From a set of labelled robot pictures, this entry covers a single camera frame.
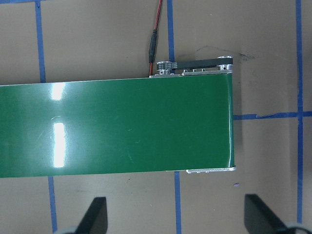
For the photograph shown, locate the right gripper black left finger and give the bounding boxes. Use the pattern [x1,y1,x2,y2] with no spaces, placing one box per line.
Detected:
[76,197,108,234]

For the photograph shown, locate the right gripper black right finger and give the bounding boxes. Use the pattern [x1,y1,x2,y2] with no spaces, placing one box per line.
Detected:
[244,194,287,234]

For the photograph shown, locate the green conveyor belt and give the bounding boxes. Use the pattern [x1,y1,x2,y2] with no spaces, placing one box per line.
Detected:
[0,56,235,178]

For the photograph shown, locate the red black power cable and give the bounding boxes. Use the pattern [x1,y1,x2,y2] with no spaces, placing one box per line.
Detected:
[148,0,163,77]

